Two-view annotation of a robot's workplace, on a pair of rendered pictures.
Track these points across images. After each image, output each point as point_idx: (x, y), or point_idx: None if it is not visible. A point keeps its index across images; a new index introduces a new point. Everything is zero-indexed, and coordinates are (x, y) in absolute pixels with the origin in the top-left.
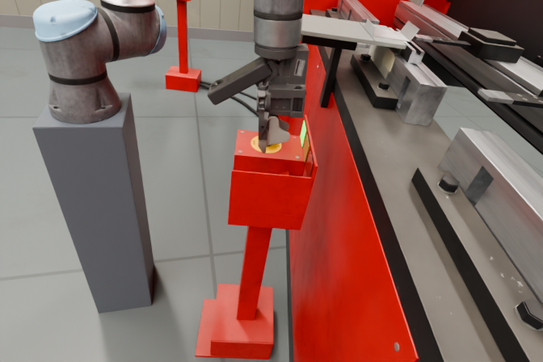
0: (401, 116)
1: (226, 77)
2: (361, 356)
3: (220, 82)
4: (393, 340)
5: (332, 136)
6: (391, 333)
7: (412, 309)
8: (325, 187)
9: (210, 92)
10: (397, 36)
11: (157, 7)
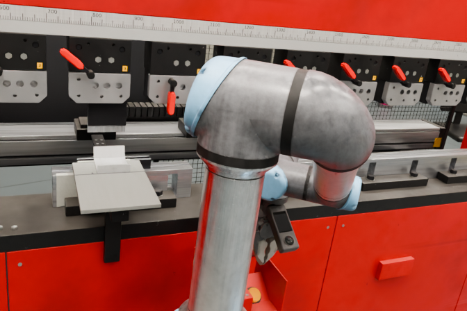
0: (183, 196)
1: (283, 233)
2: (311, 260)
3: (291, 236)
4: (324, 229)
5: (167, 255)
6: (322, 229)
7: (327, 210)
8: (187, 286)
9: (298, 244)
10: (117, 160)
11: (178, 309)
